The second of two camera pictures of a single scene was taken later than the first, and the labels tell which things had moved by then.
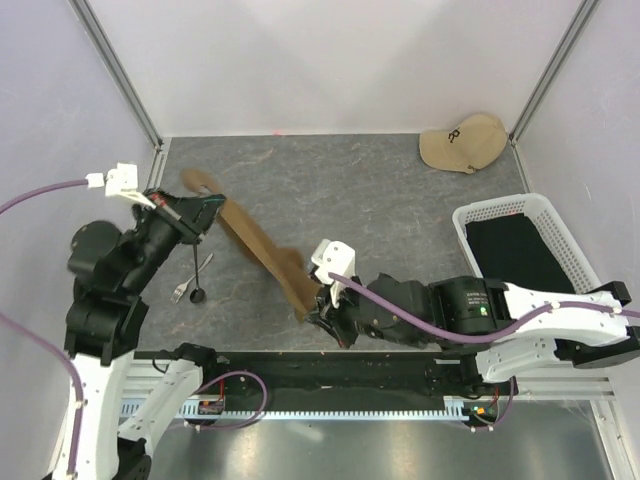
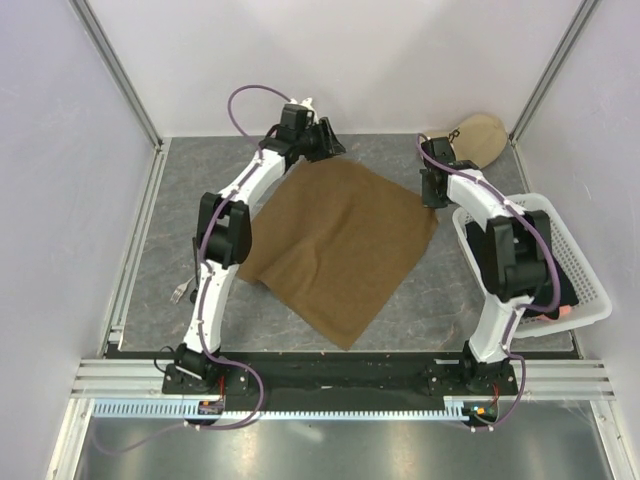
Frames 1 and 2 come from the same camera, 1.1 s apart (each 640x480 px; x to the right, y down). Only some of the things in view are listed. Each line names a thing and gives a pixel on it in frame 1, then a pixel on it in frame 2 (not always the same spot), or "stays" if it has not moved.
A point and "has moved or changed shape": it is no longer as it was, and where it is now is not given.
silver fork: (179, 290) stays
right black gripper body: (345, 322) -> (431, 198)
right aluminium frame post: (554, 70) stays
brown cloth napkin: (288, 269) has moved or changed shape
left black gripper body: (170, 220) -> (312, 144)
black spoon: (197, 295) stays
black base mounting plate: (263, 374) stays
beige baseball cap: (468, 148) stays
